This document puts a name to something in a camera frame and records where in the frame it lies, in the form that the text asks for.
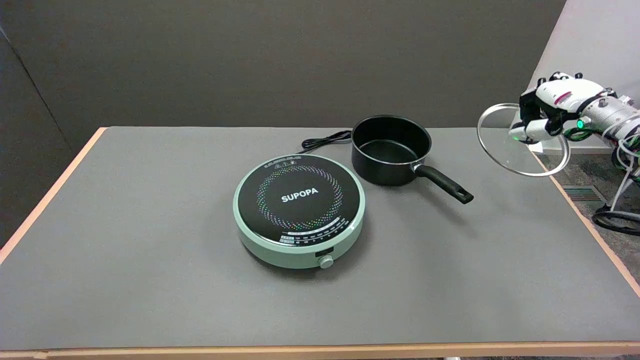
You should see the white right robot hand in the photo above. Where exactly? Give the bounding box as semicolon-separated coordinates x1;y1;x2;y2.
509;72;618;146

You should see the glass pot lid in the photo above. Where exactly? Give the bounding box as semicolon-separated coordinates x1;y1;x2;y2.
476;103;571;177

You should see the floor vent grille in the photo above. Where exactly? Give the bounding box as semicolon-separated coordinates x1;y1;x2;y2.
562;185;607;203

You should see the white stand leg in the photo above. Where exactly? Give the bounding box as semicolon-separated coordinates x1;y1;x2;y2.
606;167;637;212

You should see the green round induction cooker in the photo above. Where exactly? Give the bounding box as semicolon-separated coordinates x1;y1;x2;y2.
232;153;366;270

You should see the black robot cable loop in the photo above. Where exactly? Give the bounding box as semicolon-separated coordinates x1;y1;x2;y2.
592;206;640;237

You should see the black saucepan with handle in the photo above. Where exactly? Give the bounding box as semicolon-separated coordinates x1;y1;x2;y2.
351;115;475;205

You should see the black power cord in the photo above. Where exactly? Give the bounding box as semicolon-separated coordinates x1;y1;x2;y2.
299;130;353;155

